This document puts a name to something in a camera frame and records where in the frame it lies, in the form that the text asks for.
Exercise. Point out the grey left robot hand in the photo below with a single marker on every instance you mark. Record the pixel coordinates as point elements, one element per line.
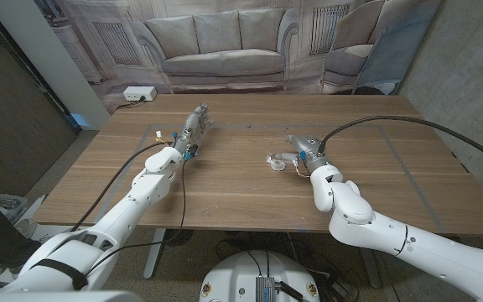
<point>193,128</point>

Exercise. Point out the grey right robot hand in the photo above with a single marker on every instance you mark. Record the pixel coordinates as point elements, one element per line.
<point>306,144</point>

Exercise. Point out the clear tape roll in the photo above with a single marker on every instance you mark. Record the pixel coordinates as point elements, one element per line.
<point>273,165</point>

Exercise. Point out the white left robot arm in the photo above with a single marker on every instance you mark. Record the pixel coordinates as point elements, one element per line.
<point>141,189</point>

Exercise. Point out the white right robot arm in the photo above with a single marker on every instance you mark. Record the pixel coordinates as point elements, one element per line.
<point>350,205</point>

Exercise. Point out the white power strip box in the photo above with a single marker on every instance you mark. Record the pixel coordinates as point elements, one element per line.
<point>138,93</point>

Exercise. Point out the printed sofa room backdrop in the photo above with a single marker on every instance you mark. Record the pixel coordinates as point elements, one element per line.
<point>224,42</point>

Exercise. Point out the black round floor object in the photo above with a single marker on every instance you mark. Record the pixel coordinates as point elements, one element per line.
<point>178,237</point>

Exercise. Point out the blue-grey leaning board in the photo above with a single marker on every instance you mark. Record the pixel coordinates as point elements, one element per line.
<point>396,46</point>

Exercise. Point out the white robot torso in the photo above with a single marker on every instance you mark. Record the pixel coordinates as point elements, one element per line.
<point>241,277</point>

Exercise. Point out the white pillar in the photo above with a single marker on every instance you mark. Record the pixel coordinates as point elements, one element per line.
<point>44,54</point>

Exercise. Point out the dark brown door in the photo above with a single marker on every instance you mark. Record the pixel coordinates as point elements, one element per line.
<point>6,126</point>

